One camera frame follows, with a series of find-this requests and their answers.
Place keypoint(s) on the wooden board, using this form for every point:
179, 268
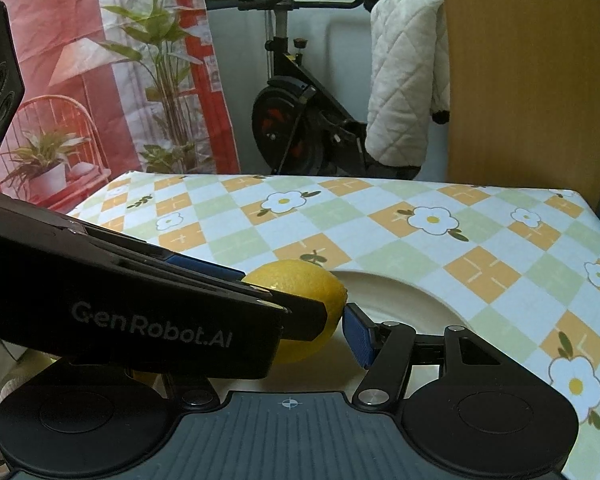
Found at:
520, 85

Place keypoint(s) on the black exercise bike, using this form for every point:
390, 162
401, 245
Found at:
280, 115

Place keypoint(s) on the pink printed backdrop cloth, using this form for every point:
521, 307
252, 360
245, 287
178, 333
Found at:
130, 110

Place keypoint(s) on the yellow lemon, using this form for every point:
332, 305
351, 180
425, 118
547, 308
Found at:
310, 285

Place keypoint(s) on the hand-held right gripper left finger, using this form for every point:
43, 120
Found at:
190, 387

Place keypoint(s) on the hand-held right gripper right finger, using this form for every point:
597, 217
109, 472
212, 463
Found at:
358, 332

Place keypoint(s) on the beige plate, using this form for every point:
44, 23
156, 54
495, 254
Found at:
410, 300

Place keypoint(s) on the white quilted jacket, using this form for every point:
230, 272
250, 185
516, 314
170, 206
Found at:
405, 85

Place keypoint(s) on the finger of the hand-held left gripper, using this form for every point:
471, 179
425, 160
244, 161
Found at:
300, 317
205, 267

